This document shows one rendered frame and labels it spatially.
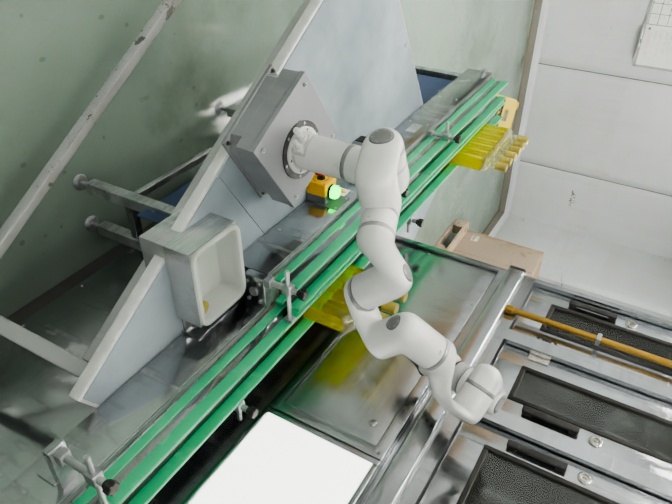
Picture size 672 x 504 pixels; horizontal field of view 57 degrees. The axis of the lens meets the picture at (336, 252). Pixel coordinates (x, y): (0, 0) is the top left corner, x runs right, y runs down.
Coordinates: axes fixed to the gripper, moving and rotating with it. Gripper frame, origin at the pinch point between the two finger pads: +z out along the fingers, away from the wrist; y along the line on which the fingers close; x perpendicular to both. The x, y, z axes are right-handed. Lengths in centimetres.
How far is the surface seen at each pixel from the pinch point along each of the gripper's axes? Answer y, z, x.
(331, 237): 13.3, 36.5, -7.1
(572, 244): -304, 166, -537
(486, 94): 15, 69, -134
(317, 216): 15.4, 45.3, -9.7
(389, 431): -12.4, -9.4, 17.0
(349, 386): -13.1, 8.7, 13.1
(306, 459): -13.0, -0.6, 37.3
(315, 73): 54, 57, -21
